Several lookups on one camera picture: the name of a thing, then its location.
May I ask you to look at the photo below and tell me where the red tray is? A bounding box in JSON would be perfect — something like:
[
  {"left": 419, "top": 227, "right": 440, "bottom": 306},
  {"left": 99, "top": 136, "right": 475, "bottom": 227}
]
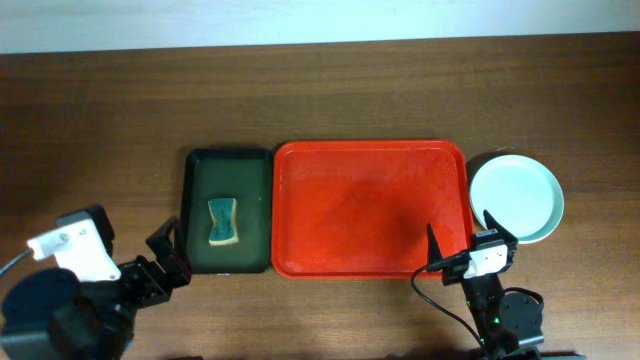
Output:
[{"left": 271, "top": 140, "right": 473, "bottom": 280}]

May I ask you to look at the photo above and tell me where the green yellow sponge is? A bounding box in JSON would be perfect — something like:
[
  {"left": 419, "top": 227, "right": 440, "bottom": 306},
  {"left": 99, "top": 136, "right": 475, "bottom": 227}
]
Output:
[{"left": 208, "top": 197, "right": 239, "bottom": 246}]

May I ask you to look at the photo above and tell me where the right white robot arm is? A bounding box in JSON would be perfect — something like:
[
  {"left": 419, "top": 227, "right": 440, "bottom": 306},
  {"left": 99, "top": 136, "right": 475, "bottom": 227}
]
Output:
[{"left": 411, "top": 211, "right": 582, "bottom": 360}]

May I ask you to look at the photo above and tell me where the mint green plate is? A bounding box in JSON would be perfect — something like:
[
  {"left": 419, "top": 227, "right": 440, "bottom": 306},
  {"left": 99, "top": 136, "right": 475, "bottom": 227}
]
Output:
[{"left": 469, "top": 154, "right": 565, "bottom": 244}]

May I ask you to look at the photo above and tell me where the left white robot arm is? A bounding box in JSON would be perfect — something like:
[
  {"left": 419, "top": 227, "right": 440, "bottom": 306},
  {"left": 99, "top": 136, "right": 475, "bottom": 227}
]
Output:
[{"left": 1, "top": 217, "right": 191, "bottom": 360}]

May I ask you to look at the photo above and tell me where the dark green tray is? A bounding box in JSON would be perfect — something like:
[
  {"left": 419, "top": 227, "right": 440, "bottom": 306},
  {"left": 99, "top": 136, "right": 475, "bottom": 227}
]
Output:
[{"left": 180, "top": 148, "right": 273, "bottom": 274}]

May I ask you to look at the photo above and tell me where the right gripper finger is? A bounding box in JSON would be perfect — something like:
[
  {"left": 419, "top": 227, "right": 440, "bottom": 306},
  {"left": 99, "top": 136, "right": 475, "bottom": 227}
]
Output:
[
  {"left": 483, "top": 210, "right": 519, "bottom": 248},
  {"left": 426, "top": 224, "right": 443, "bottom": 273}
]

